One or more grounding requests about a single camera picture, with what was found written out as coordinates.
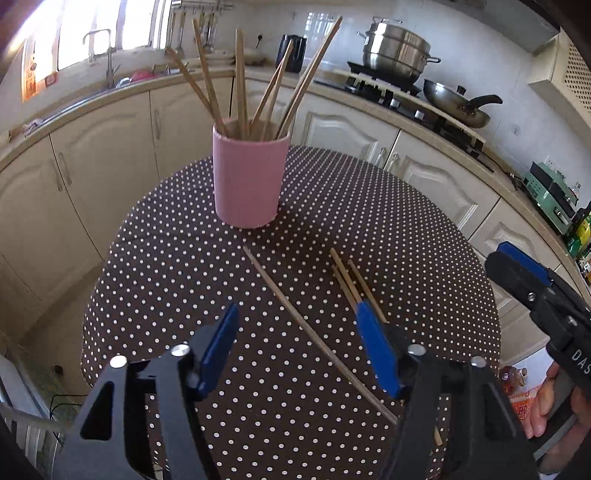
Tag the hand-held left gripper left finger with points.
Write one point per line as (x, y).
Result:
(221, 346)

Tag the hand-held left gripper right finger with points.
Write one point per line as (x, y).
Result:
(376, 350)

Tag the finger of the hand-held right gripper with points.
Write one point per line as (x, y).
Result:
(508, 272)
(526, 261)

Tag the slim brown chopstick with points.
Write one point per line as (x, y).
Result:
(346, 273)
(367, 290)
(344, 285)
(295, 306)

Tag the pink cup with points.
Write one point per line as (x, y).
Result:
(249, 184)

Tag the bunch of wooden chopsticks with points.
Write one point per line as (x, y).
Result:
(240, 83)

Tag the hanging kitchen utensils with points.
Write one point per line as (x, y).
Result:
(210, 32)

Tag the person's right hand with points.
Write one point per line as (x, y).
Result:
(542, 401)

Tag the green yellow packets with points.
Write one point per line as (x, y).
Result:
(582, 235)

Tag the green countertop appliance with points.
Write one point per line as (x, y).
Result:
(551, 194)

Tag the orange snack packet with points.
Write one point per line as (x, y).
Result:
(519, 408)

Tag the brown polka-dot tablecloth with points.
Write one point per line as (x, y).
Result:
(184, 277)

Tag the cream lattice cover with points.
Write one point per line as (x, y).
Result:
(570, 69)

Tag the black gas stove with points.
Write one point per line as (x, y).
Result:
(406, 99)

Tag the white plastic rack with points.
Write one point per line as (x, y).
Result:
(27, 424)

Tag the cream kitchen cabinets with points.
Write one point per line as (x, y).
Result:
(106, 152)

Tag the stainless steel steamer pot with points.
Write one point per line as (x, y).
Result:
(397, 50)

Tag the beige countertop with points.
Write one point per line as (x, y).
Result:
(318, 74)

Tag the steel sink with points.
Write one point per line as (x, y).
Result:
(124, 84)

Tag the red bowl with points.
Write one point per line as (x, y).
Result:
(141, 74)

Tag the flat beige board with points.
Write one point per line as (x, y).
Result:
(251, 58)

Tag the black electric kettle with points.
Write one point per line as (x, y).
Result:
(293, 53)

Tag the chrome faucet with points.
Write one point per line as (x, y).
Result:
(109, 60)

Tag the orange window sticker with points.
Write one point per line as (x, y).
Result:
(32, 78)

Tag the kitchen window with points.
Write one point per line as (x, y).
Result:
(83, 23)

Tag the hanging utensil rail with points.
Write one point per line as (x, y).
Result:
(203, 5)

